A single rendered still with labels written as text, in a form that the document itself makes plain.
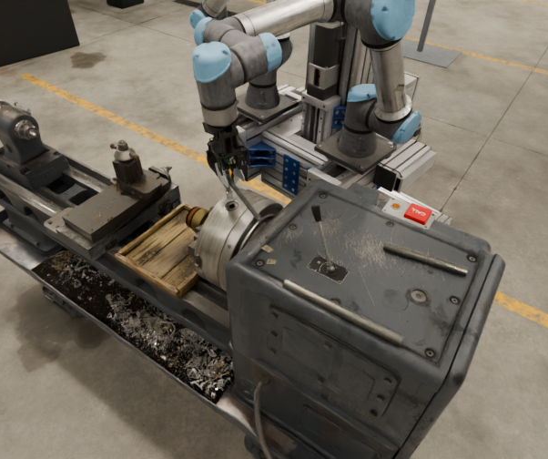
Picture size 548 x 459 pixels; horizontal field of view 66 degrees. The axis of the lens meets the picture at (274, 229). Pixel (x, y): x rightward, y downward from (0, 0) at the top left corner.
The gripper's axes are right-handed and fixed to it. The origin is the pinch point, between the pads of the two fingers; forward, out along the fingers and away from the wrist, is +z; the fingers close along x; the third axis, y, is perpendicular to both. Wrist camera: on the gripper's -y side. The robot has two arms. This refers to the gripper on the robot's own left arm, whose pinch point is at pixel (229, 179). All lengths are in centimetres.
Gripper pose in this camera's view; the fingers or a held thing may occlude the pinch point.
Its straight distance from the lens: 108.9
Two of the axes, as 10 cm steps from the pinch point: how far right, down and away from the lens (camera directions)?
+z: 0.5, 6.4, 7.7
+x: 9.0, -3.5, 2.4
